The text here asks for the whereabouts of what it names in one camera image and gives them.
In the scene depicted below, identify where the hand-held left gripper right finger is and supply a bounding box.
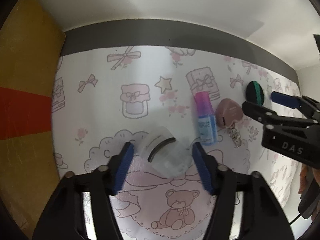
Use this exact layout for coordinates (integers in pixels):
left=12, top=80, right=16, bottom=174
left=192, top=142, right=295, bottom=240

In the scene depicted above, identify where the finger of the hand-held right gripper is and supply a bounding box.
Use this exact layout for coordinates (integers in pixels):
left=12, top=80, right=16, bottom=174
left=242, top=101, right=318, bottom=128
left=270, top=92, right=320, bottom=117

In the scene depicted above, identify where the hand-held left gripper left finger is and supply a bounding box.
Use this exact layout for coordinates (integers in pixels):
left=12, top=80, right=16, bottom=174
left=31, top=142, right=135, bottom=240

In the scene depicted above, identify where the black round puff green band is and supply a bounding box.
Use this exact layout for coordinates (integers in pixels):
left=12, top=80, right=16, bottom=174
left=246, top=81, right=265, bottom=107

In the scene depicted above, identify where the pink heart keychain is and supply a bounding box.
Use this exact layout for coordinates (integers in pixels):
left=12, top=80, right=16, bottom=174
left=215, top=98, right=244, bottom=148

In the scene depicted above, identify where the clear plastic jar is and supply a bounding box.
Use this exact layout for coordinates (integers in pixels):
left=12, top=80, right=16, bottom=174
left=139, top=127, right=194, bottom=178

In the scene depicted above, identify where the pink and blue small bottle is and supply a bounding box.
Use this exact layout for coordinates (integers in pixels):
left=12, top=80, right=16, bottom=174
left=194, top=92, right=217, bottom=146

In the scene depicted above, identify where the brown cardboard box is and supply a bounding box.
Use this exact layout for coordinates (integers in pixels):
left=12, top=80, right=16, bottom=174
left=0, top=0, right=66, bottom=240

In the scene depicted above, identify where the person's right hand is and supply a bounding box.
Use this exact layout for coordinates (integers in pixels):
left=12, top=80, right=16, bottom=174
left=298, top=164, right=313, bottom=196

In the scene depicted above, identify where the white cartoon printed mat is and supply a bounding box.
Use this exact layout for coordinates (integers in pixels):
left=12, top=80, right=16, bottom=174
left=51, top=45, right=300, bottom=240

